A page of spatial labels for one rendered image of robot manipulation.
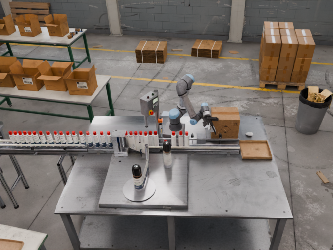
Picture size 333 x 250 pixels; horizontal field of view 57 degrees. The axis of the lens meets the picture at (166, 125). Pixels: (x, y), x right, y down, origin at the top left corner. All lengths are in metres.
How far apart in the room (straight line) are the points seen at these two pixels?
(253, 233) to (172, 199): 1.05
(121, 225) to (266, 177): 1.61
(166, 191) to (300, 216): 1.79
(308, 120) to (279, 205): 2.32
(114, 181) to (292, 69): 4.14
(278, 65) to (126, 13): 4.36
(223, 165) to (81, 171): 1.46
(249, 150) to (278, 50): 2.88
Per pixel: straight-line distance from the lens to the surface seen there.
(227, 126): 3.43
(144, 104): 3.06
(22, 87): 5.17
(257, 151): 3.47
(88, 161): 3.43
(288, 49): 5.99
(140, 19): 8.61
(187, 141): 3.28
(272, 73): 6.16
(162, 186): 2.97
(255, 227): 3.57
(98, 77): 5.09
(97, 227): 3.61
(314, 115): 5.02
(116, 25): 8.87
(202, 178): 3.10
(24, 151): 3.81
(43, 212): 4.25
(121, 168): 3.19
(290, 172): 4.54
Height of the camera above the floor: 3.09
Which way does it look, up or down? 37 degrees down
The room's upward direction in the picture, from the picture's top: 3 degrees counter-clockwise
